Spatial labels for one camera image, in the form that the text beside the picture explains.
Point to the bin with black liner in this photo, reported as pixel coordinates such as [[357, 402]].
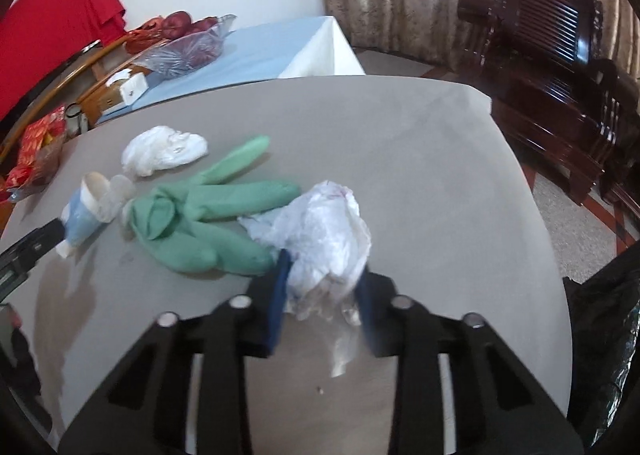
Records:
[[610, 325]]

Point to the cream paper cup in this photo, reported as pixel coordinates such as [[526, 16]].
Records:
[[95, 187]]

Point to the white tissue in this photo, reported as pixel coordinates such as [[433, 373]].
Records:
[[160, 150]]

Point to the light blue tube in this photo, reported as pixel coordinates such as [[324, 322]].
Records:
[[77, 224]]

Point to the white plastic bag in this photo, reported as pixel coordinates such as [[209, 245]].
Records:
[[320, 235]]

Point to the dark wooden armchair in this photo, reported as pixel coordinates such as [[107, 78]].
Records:
[[550, 85]]

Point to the red cloth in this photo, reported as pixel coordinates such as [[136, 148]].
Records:
[[50, 25]]

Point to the glass fruit bowl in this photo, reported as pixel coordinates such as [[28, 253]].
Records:
[[175, 60]]

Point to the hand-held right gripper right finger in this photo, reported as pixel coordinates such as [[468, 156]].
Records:
[[367, 307]]

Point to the red patterned bag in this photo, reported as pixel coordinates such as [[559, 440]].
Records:
[[35, 140]]

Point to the white tissue box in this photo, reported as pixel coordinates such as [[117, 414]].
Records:
[[132, 89]]

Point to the light blue tablecloth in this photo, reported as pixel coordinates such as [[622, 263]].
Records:
[[260, 55]]

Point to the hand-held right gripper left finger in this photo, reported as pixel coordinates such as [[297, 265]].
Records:
[[277, 295]]

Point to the wooden television cabinet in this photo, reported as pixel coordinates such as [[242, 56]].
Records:
[[95, 66]]

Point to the red apple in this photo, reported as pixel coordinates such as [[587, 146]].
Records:
[[177, 21], [205, 25]]

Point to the glass mug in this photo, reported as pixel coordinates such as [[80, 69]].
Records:
[[77, 119]]

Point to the green rubber glove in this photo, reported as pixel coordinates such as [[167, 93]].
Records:
[[200, 215]]

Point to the small glass dish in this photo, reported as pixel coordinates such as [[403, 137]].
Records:
[[47, 169]]

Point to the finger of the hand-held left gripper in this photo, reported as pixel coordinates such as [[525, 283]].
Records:
[[35, 245]]

